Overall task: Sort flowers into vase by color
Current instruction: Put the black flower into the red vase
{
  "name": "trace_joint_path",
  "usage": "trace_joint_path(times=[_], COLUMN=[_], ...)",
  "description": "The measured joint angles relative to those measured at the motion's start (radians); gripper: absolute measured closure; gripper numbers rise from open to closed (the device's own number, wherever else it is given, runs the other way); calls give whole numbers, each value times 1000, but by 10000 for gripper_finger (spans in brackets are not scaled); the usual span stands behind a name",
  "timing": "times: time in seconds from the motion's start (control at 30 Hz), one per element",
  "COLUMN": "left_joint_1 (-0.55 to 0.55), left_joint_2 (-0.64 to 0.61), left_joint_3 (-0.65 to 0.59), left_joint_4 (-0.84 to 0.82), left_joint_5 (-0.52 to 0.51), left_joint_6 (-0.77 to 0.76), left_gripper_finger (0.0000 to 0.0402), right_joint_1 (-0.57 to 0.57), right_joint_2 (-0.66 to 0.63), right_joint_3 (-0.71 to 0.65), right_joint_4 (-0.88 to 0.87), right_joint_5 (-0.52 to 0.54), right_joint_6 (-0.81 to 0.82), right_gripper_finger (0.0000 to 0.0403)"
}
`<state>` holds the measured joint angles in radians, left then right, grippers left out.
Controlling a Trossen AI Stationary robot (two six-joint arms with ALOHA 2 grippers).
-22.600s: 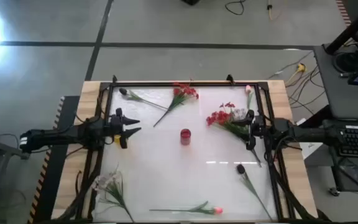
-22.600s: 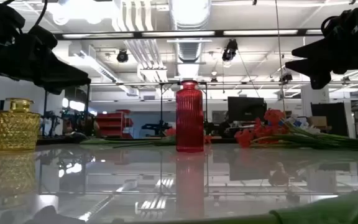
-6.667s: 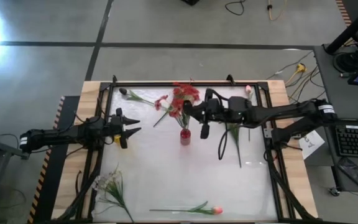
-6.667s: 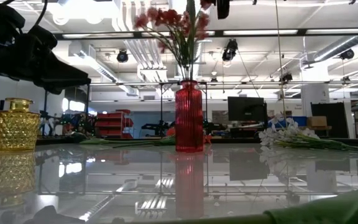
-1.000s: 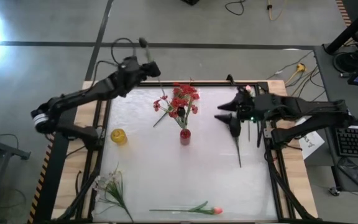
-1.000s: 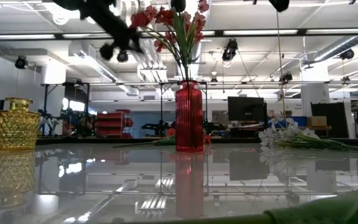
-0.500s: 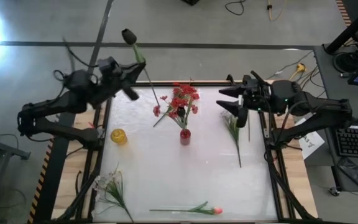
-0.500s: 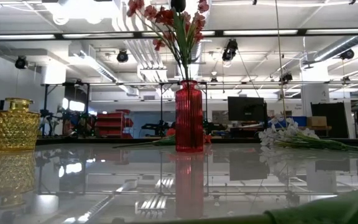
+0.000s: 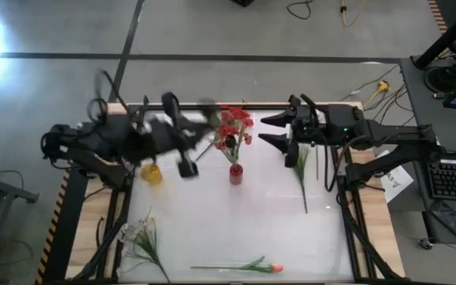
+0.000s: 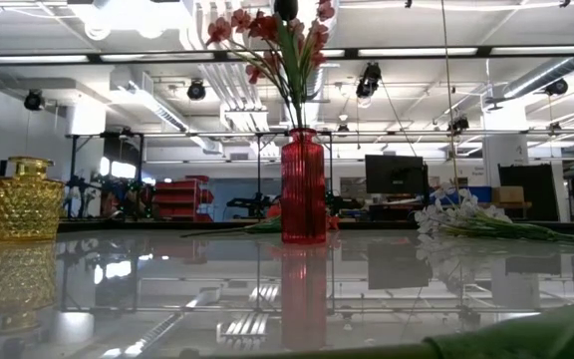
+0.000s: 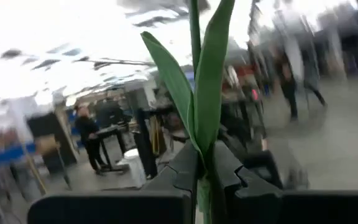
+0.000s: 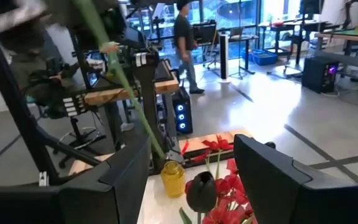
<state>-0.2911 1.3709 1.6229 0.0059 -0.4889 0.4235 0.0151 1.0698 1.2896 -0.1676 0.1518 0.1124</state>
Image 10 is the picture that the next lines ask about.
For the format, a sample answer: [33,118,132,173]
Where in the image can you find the yellow textured glass vase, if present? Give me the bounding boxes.
[0,157,67,244]

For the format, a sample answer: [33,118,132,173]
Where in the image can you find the brown cardboard box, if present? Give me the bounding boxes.
[490,185,526,204]

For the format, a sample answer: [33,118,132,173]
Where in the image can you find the red storage rack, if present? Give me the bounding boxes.
[153,174,215,223]

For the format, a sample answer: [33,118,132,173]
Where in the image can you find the silver ribbed ventilation duct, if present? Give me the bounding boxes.
[503,55,574,101]
[271,0,341,129]

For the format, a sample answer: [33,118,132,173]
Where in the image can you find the black overhead light bar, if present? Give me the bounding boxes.
[0,44,574,66]

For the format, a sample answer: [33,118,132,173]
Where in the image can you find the black background rig frame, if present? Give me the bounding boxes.
[67,132,146,220]
[254,130,336,220]

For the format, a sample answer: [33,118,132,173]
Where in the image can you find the black ceiling spotlight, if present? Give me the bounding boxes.
[355,62,383,100]
[448,115,470,135]
[22,89,45,112]
[544,78,570,97]
[186,79,207,102]

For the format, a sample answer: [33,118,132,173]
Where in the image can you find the thin hanging cable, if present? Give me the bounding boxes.
[438,0,462,220]

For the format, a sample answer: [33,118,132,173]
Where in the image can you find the black upright panel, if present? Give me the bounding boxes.
[497,164,556,222]

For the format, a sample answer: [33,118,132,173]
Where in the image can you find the black aluminium table frame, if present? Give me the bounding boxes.
[0,218,574,238]

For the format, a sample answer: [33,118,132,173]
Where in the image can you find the white artificial flower bunch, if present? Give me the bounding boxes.
[414,181,574,246]

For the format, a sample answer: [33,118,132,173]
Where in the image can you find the red ribbed glass vase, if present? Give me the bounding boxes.
[280,128,328,245]

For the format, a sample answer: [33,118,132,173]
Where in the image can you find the blue storage bin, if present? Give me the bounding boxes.
[429,185,492,205]

